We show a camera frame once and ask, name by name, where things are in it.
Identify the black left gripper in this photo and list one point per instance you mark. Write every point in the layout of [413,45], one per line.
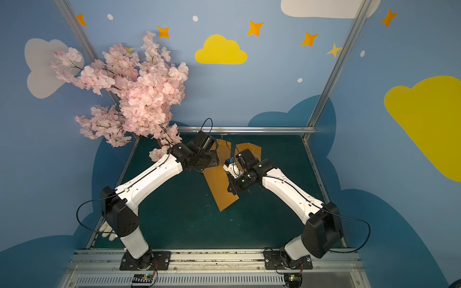
[212,158]

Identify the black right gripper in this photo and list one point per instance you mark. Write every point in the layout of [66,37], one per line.
[233,182]

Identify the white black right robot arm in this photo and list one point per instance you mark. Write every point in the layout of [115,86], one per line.
[322,223]

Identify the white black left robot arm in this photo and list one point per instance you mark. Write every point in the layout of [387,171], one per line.
[120,206]

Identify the back horizontal aluminium bar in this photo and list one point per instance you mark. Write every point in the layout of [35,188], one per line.
[249,130]

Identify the pink artificial blossom tree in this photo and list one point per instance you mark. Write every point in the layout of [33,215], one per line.
[146,90]

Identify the right round circuit board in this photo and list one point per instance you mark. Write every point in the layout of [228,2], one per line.
[292,280]

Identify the white work glove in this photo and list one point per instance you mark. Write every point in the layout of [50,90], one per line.
[107,231]

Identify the left green circuit board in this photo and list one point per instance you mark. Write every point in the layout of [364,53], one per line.
[142,281]

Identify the left diagonal aluminium bar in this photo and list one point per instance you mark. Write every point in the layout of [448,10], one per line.
[72,20]

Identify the diagonal aluminium bar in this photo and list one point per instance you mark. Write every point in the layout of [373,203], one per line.
[340,62]
[72,20]

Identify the right diagonal aluminium bar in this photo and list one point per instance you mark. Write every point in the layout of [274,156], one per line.
[340,62]

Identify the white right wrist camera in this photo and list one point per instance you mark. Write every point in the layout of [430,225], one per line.
[231,168]

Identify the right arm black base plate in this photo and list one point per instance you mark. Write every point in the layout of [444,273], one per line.
[280,260]

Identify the right side table rail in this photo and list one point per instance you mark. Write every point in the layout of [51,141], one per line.
[325,174]

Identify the table rail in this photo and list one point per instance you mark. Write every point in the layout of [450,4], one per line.
[325,174]
[107,167]

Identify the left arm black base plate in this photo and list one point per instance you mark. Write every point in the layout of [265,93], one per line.
[150,261]

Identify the left side table rail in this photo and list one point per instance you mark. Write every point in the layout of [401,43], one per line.
[107,167]

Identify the aluminium front mounting rail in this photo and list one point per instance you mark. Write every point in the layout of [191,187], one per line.
[218,268]

